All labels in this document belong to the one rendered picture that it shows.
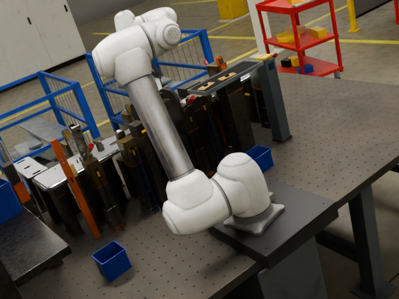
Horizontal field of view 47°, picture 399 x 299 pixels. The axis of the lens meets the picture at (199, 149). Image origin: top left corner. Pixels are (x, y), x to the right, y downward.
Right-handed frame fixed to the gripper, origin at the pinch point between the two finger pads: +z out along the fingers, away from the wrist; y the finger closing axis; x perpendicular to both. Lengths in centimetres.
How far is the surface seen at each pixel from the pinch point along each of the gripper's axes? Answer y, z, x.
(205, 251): -35, 44, -68
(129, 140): -29.0, 6.5, -22.9
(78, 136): -47, -4, -17
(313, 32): 255, 55, 109
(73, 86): 26, 20, 171
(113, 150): -31.5, 13.4, -7.2
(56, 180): -61, 13, -6
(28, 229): -84, 10, -40
